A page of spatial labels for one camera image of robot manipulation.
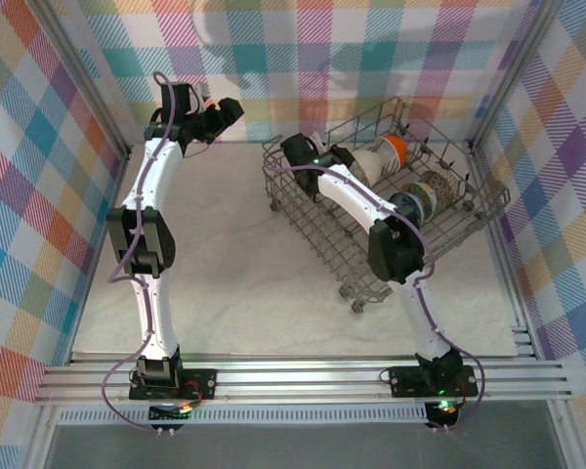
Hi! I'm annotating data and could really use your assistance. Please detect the aluminium frame leg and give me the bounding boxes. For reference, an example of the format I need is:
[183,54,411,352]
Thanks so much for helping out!
[549,400,585,469]
[22,404,60,469]

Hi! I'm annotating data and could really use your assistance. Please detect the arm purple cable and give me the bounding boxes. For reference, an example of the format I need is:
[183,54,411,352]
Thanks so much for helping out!
[263,163,485,434]
[101,71,187,434]

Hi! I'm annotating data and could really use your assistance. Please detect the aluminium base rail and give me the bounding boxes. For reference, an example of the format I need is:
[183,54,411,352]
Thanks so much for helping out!
[32,359,575,406]

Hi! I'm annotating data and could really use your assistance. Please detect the aluminium side rail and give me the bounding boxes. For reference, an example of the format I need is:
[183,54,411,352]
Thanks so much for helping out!
[66,149,132,365]
[465,141,541,362]

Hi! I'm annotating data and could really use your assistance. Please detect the orange bowl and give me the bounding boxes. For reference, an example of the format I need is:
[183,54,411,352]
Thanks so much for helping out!
[373,134,411,172]

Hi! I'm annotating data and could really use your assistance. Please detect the white slotted cable duct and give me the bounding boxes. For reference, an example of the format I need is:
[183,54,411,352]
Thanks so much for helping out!
[56,407,431,425]

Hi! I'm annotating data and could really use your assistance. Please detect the grey wire dish rack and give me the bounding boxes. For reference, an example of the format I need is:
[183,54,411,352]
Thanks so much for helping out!
[262,96,512,314]

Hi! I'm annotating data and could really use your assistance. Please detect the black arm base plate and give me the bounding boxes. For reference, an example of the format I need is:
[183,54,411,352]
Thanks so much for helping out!
[128,366,220,403]
[388,364,481,399]

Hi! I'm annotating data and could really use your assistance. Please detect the plain white bowl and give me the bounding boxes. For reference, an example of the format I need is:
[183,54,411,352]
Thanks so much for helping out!
[349,149,384,189]

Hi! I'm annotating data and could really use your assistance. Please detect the small controller board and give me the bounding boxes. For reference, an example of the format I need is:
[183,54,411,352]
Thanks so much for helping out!
[147,401,193,422]
[425,399,461,427]

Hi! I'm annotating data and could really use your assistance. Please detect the brown patterned bowl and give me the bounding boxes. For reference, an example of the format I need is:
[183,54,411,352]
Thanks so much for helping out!
[421,169,464,202]

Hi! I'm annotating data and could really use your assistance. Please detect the blue and white bowl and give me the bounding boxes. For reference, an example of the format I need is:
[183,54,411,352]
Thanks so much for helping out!
[389,192,425,229]

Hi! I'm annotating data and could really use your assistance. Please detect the thin red wire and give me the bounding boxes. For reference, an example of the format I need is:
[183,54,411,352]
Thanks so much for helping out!
[185,380,212,405]

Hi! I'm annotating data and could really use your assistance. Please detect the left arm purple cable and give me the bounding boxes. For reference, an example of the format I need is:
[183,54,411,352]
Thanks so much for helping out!
[101,71,187,434]

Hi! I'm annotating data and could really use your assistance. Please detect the aluminium frame post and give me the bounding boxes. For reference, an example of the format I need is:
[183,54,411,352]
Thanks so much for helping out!
[31,0,134,162]
[466,0,565,152]

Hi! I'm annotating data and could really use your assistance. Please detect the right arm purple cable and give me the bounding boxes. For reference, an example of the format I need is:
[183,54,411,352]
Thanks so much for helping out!
[263,163,485,434]

